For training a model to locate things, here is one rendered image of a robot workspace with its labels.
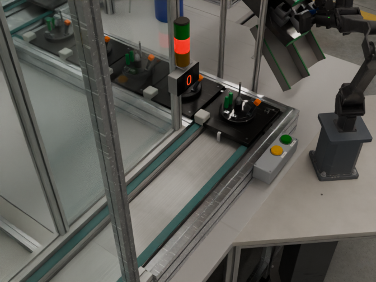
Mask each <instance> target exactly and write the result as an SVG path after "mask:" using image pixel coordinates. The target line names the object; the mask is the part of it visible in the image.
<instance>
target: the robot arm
mask: <svg viewBox="0 0 376 282"><path fill-rule="evenodd" d="M353 1H354V0H336V1H335V2H333V0H315V1H314V2H315V5H316V7H317V9H315V10H309V11H307V12H305V13H303V14H302V15H294V18H295V19H296V20H297V21H298V22H299V32H301V33H305V32H307V31H309V30H310V29H311V27H312V26H313V25H314V24H316V27H321V26H324V27H326V29H330V28H337V29H338V30H339V32H340V33H342V35H343V36H345V35H349V34H350V33H351V32H360V33H363V34H364V36H365V38H364V40H363V42H362V44H361V47H362V49H363V53H364V58H365V60H364V62H363V64H362V65H361V67H360V69H359V70H358V72H357V74H356V75H355V77H354V78H353V80H352V81H351V83H343V84H342V85H341V87H340V88H339V91H338V94H337V95H336V98H335V114H337V115H338V119H334V120H333V122H334V124H335V126H336V128H337V131H338V132H339V133H344V132H353V131H357V128H356V126H355V122H356V118H357V116H364V114H365V96H364V91H365V90H366V88H367V87H368V85H369V84H370V82H371V81H372V79H373V78H374V77H375V75H376V41H368V35H376V21H373V20H365V19H363V16H362V15H361V12H360V9H359V7H353ZM309 12H310V13H311V14H312V17H311V14H310V13H309Z"/></svg>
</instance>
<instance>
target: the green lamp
mask: <svg viewBox="0 0 376 282"><path fill-rule="evenodd" d="M173 31H174V38H175V39H177V40H186V39H188V38H189V37H190V23H188V24H187V25H185V26H179V25H176V24H174V23H173Z"/></svg>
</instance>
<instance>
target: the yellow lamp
mask: <svg viewBox="0 0 376 282"><path fill-rule="evenodd" d="M189 64H190V51H189V52H188V53H186V54H179V53H176V52H175V65H176V66H178V67H186V66H188V65H189Z"/></svg>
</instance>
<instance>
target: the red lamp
mask: <svg viewBox="0 0 376 282"><path fill-rule="evenodd" d="M174 50H175V52H176V53H179V54H186V53H188V52H189V51H190V37H189V38H188V39H186V40H177V39H175V38H174Z"/></svg>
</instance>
